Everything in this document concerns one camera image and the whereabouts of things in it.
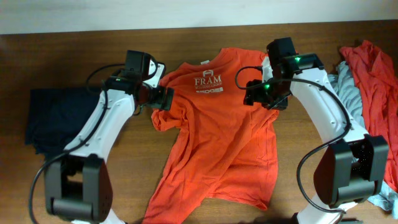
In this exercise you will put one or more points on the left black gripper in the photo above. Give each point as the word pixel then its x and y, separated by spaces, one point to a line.
pixel 168 98

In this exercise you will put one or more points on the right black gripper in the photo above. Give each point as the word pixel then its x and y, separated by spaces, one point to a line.
pixel 254 95

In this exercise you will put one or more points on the orange FRAM t-shirt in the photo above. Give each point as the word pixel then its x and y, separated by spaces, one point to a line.
pixel 224 148

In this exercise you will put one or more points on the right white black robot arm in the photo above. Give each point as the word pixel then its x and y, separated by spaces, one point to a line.
pixel 353 165

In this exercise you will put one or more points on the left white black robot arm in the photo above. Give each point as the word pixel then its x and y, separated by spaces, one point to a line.
pixel 77 184

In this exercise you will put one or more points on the light blue grey shirt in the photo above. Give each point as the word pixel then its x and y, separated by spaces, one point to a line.
pixel 349 94

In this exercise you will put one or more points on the red mesh shirt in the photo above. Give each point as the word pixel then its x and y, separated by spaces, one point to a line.
pixel 373 73

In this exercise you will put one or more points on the dark navy folded shirt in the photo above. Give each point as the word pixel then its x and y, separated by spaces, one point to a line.
pixel 56 116

